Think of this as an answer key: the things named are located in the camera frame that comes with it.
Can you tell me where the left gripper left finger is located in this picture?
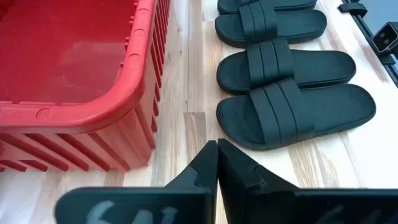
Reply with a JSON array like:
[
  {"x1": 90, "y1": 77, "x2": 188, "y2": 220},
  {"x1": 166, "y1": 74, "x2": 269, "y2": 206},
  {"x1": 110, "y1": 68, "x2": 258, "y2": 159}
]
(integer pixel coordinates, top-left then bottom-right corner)
[{"x1": 54, "y1": 139, "x2": 219, "y2": 224}]

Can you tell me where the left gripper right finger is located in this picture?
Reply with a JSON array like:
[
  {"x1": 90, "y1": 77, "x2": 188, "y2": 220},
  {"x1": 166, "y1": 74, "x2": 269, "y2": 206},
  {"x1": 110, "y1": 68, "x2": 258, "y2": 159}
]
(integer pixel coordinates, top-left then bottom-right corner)
[{"x1": 217, "y1": 138, "x2": 398, "y2": 224}]

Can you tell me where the black rubber slide sandal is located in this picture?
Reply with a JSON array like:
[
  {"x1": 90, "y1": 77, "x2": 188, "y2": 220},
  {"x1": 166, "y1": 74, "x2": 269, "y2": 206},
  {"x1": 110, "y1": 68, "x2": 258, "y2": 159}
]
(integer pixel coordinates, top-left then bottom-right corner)
[
  {"x1": 214, "y1": 0, "x2": 328, "y2": 49},
  {"x1": 216, "y1": 0, "x2": 318, "y2": 16},
  {"x1": 215, "y1": 77, "x2": 377, "y2": 152},
  {"x1": 216, "y1": 37, "x2": 358, "y2": 96}
]

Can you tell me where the red plastic bin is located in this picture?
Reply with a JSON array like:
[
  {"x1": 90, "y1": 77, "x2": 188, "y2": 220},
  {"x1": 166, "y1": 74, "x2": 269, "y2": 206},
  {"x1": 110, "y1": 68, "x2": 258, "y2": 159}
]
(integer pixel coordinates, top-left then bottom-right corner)
[{"x1": 0, "y1": 0, "x2": 171, "y2": 174}]

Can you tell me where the small grey table camera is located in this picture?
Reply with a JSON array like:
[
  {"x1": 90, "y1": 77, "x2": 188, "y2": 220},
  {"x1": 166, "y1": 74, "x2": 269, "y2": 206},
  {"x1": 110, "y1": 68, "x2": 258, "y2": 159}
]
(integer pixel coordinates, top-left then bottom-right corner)
[{"x1": 371, "y1": 21, "x2": 398, "y2": 56}]

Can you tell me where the black aluminium table frame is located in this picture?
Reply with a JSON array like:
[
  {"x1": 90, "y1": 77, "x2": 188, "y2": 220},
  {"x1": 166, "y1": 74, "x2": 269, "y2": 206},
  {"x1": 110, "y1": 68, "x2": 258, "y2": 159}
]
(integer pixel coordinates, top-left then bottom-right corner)
[{"x1": 337, "y1": 0, "x2": 398, "y2": 88}]

